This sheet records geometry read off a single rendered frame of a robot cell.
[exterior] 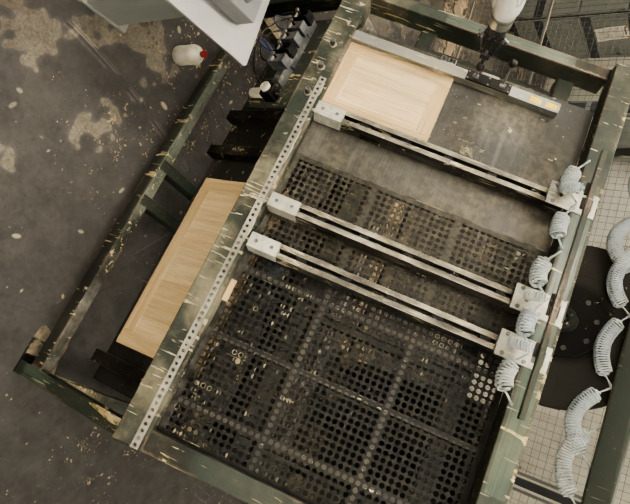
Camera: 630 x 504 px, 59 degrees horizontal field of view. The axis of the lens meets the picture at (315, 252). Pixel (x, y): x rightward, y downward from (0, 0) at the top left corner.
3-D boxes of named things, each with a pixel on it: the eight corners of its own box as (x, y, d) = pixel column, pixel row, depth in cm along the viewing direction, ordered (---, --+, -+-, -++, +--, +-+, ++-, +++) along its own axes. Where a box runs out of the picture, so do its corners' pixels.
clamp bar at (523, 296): (276, 194, 229) (272, 167, 207) (555, 308, 215) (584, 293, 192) (265, 214, 227) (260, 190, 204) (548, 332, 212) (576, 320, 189)
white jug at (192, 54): (177, 41, 283) (203, 38, 271) (189, 55, 291) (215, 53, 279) (167, 56, 281) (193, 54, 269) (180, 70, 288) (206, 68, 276)
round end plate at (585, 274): (503, 228, 285) (688, 255, 237) (506, 234, 289) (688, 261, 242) (451, 374, 262) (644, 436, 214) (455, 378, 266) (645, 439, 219)
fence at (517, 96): (355, 35, 254) (356, 29, 251) (557, 109, 243) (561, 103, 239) (351, 43, 253) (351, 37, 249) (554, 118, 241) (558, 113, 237)
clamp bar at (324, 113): (320, 105, 243) (321, 71, 220) (587, 208, 228) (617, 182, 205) (311, 124, 240) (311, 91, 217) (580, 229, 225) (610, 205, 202)
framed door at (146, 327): (208, 179, 283) (206, 177, 281) (291, 190, 250) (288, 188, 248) (119, 342, 257) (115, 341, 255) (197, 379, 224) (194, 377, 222)
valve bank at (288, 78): (277, -1, 255) (318, -6, 240) (292, 23, 265) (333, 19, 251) (227, 85, 240) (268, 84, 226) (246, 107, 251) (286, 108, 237)
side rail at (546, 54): (374, 4, 267) (377, -13, 257) (599, 84, 254) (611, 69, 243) (369, 13, 266) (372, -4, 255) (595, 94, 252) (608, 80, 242)
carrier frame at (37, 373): (234, 1, 308) (359, -18, 259) (343, 151, 411) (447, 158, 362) (12, 370, 245) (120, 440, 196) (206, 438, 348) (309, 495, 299)
